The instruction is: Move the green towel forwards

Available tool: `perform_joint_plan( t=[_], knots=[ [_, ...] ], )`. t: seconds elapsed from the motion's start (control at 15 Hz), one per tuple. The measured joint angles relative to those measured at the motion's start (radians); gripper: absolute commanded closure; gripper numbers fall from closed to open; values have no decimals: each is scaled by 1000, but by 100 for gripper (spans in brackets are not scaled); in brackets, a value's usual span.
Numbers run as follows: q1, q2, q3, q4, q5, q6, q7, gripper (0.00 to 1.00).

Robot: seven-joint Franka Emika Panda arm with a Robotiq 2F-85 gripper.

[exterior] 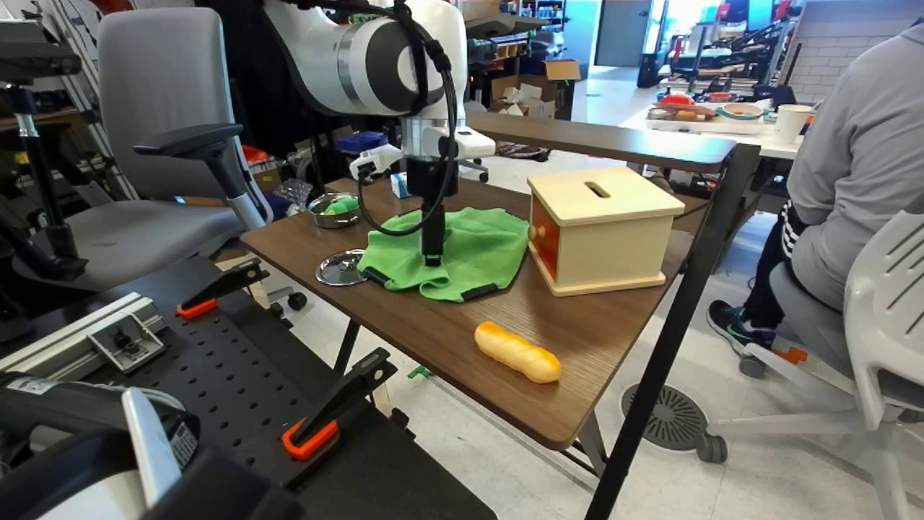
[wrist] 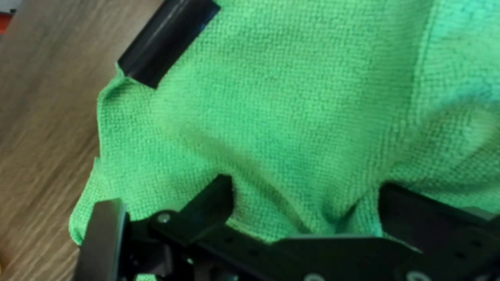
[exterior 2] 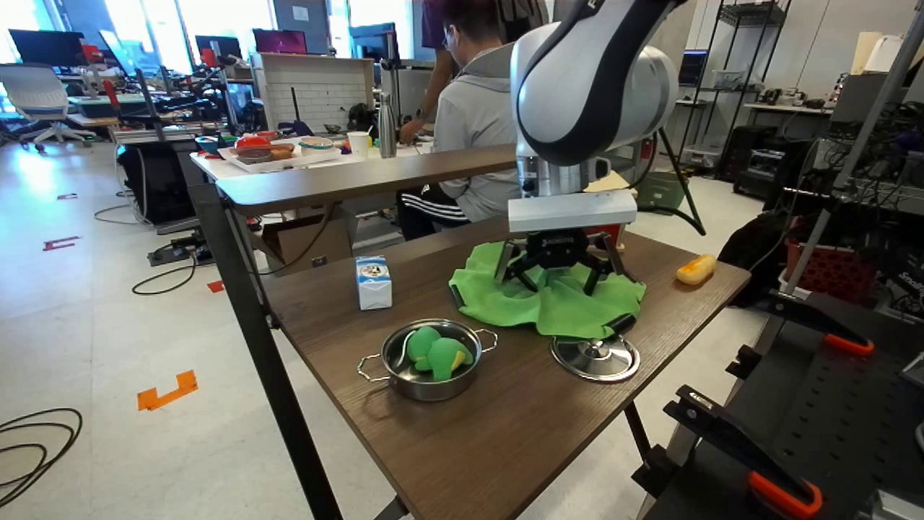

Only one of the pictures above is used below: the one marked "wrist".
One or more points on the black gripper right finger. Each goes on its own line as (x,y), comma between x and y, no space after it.
(443,229)

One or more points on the black rectangular block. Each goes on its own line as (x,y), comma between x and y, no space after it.
(166,40)

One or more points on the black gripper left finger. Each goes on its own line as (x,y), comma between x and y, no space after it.
(208,213)

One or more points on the green microfibre towel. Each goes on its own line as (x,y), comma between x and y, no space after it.
(313,115)

